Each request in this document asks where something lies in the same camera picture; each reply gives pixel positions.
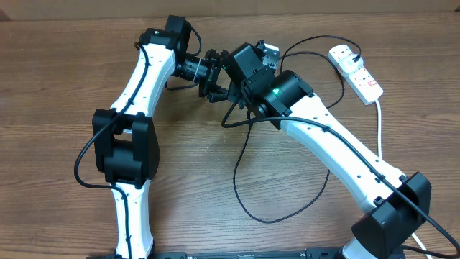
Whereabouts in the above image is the black USB charging cable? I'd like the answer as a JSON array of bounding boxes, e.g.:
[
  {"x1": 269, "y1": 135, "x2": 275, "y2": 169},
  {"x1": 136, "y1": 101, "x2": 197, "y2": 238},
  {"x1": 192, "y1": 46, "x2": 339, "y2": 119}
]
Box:
[{"x1": 232, "y1": 35, "x2": 362, "y2": 224}]

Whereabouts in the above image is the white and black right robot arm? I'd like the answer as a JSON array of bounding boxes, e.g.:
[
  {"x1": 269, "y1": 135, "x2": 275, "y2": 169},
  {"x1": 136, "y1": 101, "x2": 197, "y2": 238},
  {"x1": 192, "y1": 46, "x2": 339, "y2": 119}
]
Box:
[{"x1": 222, "y1": 43, "x2": 431, "y2": 258}]

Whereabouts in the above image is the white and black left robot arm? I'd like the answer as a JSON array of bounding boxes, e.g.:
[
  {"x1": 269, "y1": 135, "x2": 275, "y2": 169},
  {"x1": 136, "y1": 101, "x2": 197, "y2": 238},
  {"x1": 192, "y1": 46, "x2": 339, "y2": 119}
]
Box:
[{"x1": 92, "y1": 15, "x2": 228, "y2": 258}]

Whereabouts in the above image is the white charger plug adapter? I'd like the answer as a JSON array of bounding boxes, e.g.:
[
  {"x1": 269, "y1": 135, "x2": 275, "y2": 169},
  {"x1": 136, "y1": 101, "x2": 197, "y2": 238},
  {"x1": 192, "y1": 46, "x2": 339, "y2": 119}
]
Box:
[{"x1": 339, "y1": 54, "x2": 364, "y2": 75}]

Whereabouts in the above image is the white power strip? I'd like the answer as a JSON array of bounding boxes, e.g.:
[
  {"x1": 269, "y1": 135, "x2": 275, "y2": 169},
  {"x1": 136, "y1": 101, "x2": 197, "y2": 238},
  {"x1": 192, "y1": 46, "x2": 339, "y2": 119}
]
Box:
[{"x1": 328, "y1": 45, "x2": 384, "y2": 105}]

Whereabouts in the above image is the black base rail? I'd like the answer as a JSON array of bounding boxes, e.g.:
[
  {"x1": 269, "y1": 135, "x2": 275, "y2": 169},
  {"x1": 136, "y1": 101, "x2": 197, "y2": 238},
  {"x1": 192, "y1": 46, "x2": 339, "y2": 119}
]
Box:
[{"x1": 86, "y1": 247, "x2": 346, "y2": 259}]

